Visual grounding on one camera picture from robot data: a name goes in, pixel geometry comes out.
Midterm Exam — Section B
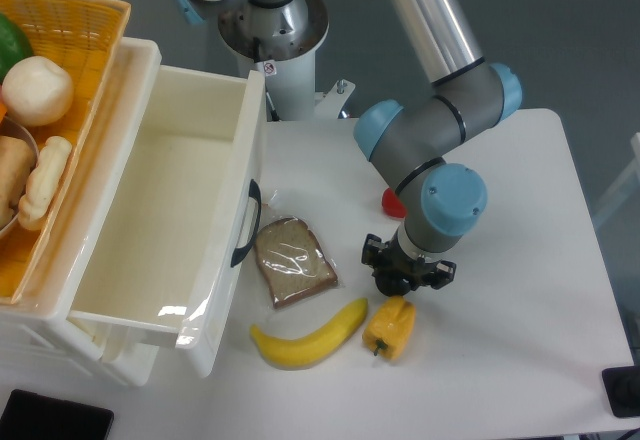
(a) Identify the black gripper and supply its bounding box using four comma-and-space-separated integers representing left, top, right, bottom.
361, 234, 456, 289

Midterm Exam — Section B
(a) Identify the dark purple mangosteen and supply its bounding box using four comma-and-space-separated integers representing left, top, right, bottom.
374, 272, 413, 297

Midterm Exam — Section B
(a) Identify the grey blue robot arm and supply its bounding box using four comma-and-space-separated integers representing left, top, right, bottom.
176, 0, 522, 296

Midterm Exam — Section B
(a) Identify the red bell pepper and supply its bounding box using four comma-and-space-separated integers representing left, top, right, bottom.
381, 188, 407, 219

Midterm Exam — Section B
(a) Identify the yellow bell pepper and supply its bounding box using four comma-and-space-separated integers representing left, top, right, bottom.
362, 296, 416, 361

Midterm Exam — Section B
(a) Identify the bagged brown bread slice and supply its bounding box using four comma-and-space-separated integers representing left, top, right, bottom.
254, 217, 339, 309

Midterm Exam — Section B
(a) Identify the yellow banana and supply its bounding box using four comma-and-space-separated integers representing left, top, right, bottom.
249, 298, 368, 370

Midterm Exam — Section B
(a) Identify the white plastic drawer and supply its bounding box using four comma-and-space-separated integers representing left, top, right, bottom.
80, 66, 266, 377

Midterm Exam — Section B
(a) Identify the black device at edge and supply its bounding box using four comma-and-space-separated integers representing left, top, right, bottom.
601, 366, 639, 418

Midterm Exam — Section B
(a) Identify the white drawer cabinet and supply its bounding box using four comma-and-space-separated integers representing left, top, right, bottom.
1, 38, 161, 386

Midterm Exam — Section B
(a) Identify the pale bone-shaped bread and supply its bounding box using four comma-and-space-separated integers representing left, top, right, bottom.
18, 136, 72, 231

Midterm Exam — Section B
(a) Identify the orange woven basket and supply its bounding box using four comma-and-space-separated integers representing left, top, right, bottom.
1, 0, 131, 304

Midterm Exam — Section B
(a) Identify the beige bread roll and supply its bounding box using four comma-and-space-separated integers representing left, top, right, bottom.
0, 136, 36, 228

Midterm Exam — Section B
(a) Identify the white round bun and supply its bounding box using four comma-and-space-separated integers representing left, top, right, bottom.
2, 56, 74, 127

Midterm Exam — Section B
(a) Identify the black tablet device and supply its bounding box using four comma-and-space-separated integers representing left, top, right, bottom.
1, 389, 114, 440

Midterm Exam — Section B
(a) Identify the green fruit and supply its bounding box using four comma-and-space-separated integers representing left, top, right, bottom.
0, 14, 34, 81

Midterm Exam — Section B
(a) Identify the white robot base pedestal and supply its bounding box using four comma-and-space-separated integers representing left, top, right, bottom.
218, 0, 355, 121

